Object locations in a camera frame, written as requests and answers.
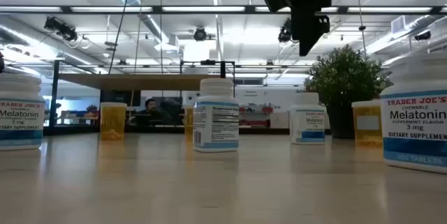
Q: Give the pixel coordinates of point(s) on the white melatonin medicine bottle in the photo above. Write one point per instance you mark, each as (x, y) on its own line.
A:
(216, 126)
(21, 119)
(307, 123)
(415, 130)

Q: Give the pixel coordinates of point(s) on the orange pill bottle white cap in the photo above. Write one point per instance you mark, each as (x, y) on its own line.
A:
(366, 126)
(188, 121)
(112, 123)

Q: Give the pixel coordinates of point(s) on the black ceiling-mounted device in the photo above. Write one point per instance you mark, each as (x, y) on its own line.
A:
(200, 34)
(61, 28)
(422, 36)
(284, 35)

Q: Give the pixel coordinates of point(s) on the black overhead rig beam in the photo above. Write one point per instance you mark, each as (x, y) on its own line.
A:
(157, 9)

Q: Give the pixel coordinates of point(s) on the green potted plant black pot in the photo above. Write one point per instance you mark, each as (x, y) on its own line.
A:
(344, 77)

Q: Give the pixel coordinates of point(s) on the white air vent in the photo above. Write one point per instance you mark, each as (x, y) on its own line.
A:
(398, 24)

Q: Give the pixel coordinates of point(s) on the white cabinet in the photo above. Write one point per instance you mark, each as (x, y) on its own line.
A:
(279, 121)

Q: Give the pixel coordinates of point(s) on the red storage bins rack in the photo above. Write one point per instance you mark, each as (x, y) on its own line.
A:
(258, 123)

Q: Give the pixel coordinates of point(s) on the black monitor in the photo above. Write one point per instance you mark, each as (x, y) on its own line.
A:
(120, 98)

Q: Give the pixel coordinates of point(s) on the person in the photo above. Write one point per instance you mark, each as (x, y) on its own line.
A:
(150, 107)

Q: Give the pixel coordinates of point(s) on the wooden shelf black frame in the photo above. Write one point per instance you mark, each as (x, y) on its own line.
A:
(139, 81)

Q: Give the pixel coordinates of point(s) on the black aluminium table frame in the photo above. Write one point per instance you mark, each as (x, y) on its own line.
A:
(262, 130)

